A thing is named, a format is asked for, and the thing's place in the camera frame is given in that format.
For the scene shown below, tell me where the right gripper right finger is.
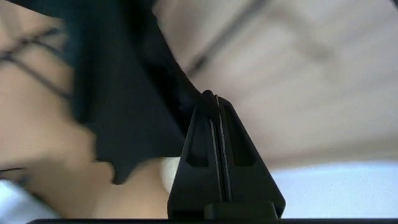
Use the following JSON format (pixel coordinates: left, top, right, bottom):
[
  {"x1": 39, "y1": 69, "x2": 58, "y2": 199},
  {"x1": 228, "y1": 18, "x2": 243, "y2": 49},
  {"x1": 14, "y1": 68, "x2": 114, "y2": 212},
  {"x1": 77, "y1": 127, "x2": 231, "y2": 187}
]
[{"x1": 216, "y1": 96, "x2": 286, "y2": 219}]

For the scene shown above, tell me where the white laundry basket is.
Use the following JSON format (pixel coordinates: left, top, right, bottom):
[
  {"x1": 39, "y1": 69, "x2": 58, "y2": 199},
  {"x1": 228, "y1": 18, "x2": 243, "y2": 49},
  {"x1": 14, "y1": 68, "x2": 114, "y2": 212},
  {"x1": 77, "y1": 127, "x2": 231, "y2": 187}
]
[{"x1": 160, "y1": 156, "x2": 182, "y2": 194}]

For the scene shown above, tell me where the black clothes rack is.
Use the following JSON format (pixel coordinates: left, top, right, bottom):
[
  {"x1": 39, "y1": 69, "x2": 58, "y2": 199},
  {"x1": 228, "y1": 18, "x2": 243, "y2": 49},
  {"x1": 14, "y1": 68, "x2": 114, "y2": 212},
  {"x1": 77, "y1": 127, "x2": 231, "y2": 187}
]
[{"x1": 0, "y1": 0, "x2": 269, "y2": 101}]

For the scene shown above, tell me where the black garment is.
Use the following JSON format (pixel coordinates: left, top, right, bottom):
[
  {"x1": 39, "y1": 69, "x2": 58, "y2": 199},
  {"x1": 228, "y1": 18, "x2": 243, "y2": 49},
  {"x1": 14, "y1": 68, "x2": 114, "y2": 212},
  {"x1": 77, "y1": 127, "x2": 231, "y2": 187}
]
[{"x1": 6, "y1": 0, "x2": 219, "y2": 186}]

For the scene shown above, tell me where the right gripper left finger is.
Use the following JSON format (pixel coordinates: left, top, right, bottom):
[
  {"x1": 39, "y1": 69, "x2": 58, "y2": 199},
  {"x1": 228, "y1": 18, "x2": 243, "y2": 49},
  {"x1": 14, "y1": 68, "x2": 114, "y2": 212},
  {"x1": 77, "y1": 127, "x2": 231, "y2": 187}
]
[{"x1": 167, "y1": 105, "x2": 223, "y2": 219}]

